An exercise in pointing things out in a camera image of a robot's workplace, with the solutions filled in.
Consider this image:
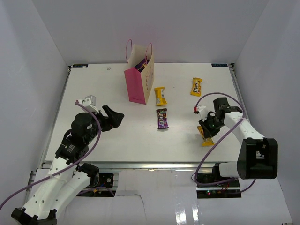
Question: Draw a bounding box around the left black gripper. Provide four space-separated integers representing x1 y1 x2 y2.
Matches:
85 105 124 143

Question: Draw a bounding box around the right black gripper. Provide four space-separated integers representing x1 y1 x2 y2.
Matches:
199 114 224 138

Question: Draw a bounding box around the yellow M&M pack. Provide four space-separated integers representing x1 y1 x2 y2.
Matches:
190 77 203 97
197 126 214 147

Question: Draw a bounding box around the brown purple M&M pack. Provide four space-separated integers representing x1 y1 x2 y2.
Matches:
156 108 169 130

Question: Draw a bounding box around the yellow snack bar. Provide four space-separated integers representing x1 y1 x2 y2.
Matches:
154 87 167 106

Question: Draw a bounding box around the large purple snack bag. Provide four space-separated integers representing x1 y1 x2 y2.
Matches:
134 58 149 73

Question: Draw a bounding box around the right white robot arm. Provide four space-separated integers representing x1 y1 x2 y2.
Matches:
194 97 278 187

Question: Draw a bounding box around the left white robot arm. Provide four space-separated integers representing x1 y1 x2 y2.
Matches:
11 102 125 225

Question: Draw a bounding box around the pink and cream paper bag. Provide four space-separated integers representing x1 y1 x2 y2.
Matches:
124 39 154 105

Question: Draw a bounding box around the blue label right corner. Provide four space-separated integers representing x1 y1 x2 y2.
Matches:
211 63 228 68

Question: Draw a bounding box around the blue label corner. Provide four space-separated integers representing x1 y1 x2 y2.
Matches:
72 64 89 68
211 63 228 68

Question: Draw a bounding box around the blue label left corner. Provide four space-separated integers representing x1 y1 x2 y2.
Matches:
72 64 89 68

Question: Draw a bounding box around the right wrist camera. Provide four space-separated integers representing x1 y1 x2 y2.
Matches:
194 105 208 120

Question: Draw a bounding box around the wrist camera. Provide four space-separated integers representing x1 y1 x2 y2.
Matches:
194 105 208 120
75 95 101 113

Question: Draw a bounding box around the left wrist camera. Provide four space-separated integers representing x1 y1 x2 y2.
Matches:
75 95 101 113

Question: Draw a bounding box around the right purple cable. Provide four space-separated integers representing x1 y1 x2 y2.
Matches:
191 91 257 194

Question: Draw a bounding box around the aluminium front rail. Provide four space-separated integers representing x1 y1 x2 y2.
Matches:
41 161 237 171

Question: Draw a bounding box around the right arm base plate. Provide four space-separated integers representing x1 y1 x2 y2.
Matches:
196 172 241 199

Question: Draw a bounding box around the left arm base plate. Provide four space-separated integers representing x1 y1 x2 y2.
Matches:
77 173 116 197

